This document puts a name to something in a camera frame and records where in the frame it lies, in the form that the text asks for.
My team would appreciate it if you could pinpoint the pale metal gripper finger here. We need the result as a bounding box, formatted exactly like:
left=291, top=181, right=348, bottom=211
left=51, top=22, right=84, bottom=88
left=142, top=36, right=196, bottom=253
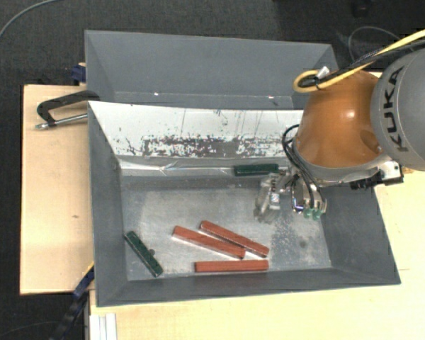
left=254, top=186, right=272, bottom=216
left=260, top=192, right=283, bottom=226

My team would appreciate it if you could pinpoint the grey metal bin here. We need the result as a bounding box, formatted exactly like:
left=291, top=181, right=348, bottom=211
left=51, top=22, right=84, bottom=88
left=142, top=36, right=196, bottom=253
left=84, top=29, right=402, bottom=308

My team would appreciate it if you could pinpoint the pale wood flat board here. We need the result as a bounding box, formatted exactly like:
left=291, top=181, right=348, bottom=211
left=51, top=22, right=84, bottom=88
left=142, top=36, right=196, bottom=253
left=19, top=84, right=95, bottom=295

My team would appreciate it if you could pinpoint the dark green flat block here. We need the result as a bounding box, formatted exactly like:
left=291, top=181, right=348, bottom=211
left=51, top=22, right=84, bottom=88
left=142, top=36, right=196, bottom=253
left=233, top=163, right=281, bottom=178
left=123, top=230, right=164, bottom=278

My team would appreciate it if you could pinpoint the red-brown flat block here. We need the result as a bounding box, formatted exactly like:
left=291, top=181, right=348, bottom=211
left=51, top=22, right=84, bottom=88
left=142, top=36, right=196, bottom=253
left=199, top=220, right=271, bottom=259
left=193, top=259, right=271, bottom=273
left=171, top=225, right=247, bottom=261

